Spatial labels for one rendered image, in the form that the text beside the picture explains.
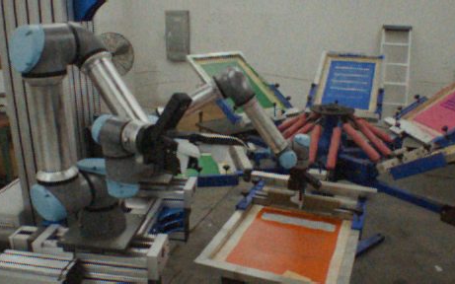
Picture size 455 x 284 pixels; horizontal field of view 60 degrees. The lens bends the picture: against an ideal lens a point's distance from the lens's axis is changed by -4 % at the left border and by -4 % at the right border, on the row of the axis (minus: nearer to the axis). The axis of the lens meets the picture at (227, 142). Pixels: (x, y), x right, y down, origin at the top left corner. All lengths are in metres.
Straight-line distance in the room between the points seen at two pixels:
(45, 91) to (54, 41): 0.13
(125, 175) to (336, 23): 5.24
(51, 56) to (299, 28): 5.21
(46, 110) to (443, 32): 5.38
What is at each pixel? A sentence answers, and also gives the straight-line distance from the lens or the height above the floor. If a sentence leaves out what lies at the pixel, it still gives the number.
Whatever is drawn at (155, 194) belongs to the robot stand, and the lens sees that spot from 1.78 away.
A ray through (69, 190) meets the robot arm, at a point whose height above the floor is 1.46.
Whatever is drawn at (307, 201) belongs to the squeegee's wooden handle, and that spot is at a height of 1.04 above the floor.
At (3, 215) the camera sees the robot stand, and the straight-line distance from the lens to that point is 1.70.
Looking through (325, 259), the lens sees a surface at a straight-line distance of 1.78.
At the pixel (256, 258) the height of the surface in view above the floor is 0.95.
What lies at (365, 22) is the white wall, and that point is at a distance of 5.97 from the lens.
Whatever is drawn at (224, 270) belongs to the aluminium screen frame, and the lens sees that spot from 1.63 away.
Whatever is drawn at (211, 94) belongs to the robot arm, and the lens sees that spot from 1.81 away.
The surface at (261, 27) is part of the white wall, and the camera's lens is 6.25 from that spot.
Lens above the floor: 1.93
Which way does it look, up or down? 18 degrees down
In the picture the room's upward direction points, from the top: straight up
